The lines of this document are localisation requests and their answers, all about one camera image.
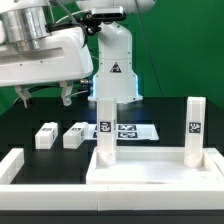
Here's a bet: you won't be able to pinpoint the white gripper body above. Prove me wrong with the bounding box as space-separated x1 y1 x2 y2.
0 27 93 86

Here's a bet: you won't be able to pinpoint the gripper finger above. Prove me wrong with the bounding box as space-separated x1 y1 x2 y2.
15 85 32 108
60 80 73 106

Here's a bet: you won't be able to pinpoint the white desk top tray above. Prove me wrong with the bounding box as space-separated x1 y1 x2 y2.
86 146 224 184

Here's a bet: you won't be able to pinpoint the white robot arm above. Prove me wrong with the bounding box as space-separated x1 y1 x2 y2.
0 0 156 106

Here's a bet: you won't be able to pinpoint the fiducial marker sheet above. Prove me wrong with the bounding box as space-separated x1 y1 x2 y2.
86 124 159 141

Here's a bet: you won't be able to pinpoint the black base cables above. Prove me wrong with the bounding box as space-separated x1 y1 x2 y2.
29 79 93 99

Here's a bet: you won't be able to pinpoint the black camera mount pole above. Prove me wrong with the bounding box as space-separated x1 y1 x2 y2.
82 14 101 36

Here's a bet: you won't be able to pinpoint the black camera on mount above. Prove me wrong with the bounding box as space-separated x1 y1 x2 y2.
84 6 126 22

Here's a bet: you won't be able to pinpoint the white left fence rail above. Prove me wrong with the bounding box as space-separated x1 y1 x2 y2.
0 148 24 185

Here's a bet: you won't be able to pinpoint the white fence rail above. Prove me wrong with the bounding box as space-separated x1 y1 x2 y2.
0 148 24 185
0 184 224 211

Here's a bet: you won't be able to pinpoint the white front fence rail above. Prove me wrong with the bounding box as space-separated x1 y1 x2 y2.
0 184 224 211

